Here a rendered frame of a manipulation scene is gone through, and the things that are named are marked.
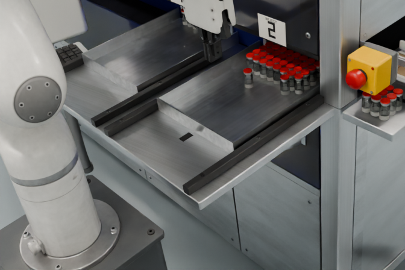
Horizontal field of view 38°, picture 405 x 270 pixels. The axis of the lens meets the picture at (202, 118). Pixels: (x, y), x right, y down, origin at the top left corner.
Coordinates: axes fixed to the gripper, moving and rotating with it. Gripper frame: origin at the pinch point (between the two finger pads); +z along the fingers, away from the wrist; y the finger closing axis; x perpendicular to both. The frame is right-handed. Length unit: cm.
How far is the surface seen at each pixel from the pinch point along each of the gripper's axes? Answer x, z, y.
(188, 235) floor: -20, 110, 57
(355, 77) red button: -20.3, 9.6, -18.3
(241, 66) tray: -22.8, 22.0, 18.9
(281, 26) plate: -23.3, 6.5, 4.3
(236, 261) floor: -24, 110, 34
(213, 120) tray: -2.8, 22.0, 7.2
